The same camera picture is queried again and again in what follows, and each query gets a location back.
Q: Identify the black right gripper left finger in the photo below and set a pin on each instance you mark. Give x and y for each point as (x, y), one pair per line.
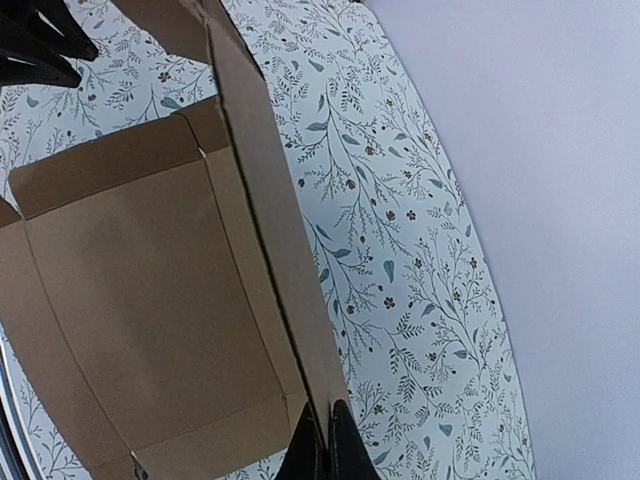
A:
(305, 456)

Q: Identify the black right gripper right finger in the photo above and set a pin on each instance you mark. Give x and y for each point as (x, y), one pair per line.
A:
(348, 457)

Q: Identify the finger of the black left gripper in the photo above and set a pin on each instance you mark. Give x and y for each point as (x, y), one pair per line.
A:
(43, 69)
(51, 23)

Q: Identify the brown cardboard paper box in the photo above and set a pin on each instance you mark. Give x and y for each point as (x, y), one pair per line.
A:
(157, 285)

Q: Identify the floral patterned table mat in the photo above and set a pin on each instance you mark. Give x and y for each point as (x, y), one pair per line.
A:
(421, 334)

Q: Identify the aluminium front rail frame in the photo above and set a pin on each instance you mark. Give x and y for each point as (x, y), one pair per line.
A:
(15, 420)

